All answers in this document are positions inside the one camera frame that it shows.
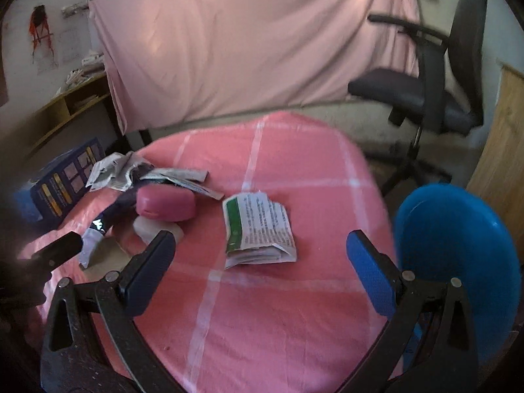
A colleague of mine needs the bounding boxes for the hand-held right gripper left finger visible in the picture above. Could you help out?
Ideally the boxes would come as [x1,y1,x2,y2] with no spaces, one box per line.
[41,230,185,393]

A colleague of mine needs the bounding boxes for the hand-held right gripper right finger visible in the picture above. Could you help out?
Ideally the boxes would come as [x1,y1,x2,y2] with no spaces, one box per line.
[340,230,479,393]

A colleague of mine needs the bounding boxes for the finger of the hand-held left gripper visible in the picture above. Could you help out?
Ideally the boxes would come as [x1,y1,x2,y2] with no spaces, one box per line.
[16,232,83,273]

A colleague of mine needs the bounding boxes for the blue plastic basin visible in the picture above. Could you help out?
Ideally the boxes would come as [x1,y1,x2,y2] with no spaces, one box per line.
[393,184,521,373]

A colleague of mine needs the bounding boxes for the green white leaflet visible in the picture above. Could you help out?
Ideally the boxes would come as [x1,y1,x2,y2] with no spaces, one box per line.
[222,190,297,270]

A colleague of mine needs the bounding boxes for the beige paper piece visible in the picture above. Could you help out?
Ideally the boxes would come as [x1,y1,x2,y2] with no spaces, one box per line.
[84,235,138,277]

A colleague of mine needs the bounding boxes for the white plastic lid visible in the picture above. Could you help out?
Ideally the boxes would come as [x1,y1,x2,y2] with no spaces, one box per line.
[133,217,185,247]

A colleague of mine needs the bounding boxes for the blue printed box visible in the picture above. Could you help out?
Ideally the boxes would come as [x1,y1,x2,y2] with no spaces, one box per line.
[12,137,107,224]

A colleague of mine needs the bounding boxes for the pink soap box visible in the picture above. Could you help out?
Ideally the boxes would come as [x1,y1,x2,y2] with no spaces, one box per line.
[136,185,196,221]

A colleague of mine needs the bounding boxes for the dark blue foil wrapper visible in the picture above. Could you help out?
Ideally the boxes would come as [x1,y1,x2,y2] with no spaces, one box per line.
[80,170,144,270]

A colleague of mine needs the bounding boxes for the torn grey paper wrapper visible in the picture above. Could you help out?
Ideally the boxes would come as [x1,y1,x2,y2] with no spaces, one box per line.
[141,167,225,200]

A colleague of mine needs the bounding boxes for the pink checked bedsheet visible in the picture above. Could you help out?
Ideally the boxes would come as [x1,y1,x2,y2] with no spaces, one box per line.
[18,110,404,393]

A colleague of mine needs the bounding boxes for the wooden shelf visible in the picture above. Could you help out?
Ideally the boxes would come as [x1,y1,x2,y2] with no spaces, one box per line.
[25,71,123,160]

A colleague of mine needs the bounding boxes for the stack of white papers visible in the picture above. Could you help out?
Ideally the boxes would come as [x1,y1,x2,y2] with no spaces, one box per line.
[61,51,106,91]

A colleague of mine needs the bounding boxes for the black office chair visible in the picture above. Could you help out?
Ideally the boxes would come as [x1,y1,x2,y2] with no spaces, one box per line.
[348,0,492,197]

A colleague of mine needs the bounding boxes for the wooden cabinet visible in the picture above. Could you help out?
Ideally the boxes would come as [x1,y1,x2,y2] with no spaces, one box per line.
[467,63,524,263]

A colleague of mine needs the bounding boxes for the red black hanging ornament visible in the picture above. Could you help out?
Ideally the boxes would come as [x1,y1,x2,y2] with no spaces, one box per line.
[28,5,58,66]

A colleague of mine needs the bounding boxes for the white wall calendar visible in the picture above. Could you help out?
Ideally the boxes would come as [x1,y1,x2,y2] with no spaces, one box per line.
[37,28,88,75]

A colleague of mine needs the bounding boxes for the pink wall sheet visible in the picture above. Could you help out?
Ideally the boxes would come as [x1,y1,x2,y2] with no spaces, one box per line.
[88,0,422,134]

